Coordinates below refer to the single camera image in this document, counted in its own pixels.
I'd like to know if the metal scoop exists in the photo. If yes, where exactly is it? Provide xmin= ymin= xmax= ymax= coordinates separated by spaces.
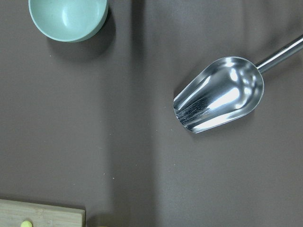
xmin=173 ymin=36 xmax=303 ymax=133

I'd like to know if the mint green bowl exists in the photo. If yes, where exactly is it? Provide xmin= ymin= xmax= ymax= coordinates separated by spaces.
xmin=28 ymin=0 xmax=109 ymax=43

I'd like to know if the yellow plastic knife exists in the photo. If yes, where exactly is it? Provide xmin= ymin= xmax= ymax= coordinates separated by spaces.
xmin=20 ymin=220 xmax=33 ymax=227

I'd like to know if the bamboo cutting board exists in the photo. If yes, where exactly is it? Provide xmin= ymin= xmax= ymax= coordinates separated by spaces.
xmin=0 ymin=199 xmax=86 ymax=227

